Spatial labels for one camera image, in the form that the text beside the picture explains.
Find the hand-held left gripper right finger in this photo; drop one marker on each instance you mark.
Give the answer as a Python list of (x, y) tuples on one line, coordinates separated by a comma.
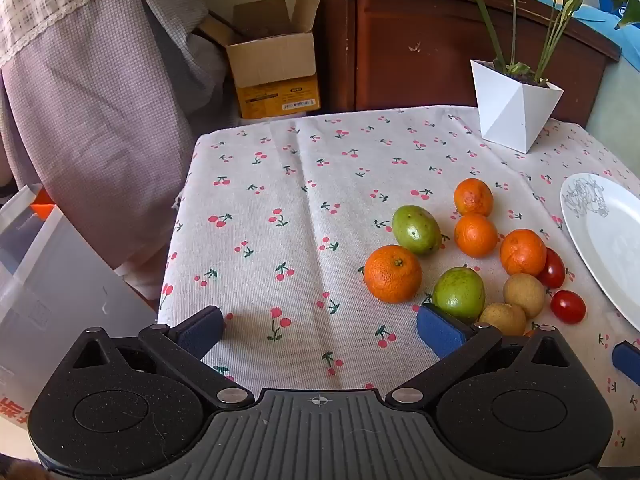
[(440, 332)]

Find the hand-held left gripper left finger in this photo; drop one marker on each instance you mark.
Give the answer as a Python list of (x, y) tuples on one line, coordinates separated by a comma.
[(202, 331)]

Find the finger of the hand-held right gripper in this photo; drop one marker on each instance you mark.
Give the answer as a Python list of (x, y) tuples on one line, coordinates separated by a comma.
[(627, 357)]

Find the large orange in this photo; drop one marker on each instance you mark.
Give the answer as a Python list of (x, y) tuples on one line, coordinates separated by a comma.
[(392, 273)]

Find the red cherry tomato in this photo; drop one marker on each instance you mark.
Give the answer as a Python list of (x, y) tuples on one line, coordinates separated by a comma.
[(568, 307), (552, 270)]

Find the white plate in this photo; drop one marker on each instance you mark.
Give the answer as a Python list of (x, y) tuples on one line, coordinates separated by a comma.
[(615, 250)]

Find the translucent plastic bin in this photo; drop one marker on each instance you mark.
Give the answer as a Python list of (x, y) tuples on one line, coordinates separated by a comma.
[(60, 280)]

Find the cherry print tablecloth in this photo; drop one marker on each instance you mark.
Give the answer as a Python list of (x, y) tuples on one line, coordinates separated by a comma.
[(300, 210)]

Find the small orange item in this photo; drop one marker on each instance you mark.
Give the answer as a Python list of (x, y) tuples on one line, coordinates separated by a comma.
[(42, 207)]

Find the potted plant in white planter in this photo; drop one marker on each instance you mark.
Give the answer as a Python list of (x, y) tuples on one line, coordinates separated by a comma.
[(505, 110)]

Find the checked lilac curtain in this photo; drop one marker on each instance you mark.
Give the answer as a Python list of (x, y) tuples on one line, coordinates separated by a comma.
[(100, 110)]

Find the grey green bed side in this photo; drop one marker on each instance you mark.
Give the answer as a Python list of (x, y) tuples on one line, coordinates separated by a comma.
[(615, 105)]

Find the open cardboard box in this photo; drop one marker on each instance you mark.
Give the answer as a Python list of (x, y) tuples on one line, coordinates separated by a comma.
[(272, 65)]

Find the brown wooden headboard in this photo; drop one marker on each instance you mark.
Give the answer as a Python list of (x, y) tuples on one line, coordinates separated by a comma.
[(400, 25)]

